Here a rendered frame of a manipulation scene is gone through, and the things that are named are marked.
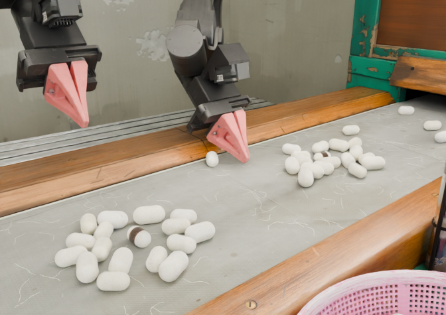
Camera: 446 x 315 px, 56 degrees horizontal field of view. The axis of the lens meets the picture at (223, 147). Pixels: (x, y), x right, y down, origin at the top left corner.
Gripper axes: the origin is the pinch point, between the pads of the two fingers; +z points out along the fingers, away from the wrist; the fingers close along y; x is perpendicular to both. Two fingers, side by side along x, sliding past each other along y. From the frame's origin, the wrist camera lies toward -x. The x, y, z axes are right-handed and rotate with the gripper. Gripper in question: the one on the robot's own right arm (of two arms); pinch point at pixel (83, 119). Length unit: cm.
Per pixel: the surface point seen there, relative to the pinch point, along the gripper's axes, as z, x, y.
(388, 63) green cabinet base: -4, 6, 81
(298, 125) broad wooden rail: 4.1, 10.0, 44.8
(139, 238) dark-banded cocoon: 17.2, -1.6, -0.5
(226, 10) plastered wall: -141, 118, 173
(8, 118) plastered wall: -113, 163, 29
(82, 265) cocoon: 18.1, -3.1, -7.3
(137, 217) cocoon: 14.1, 1.1, 1.5
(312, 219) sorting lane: 23.8, -5.5, 19.3
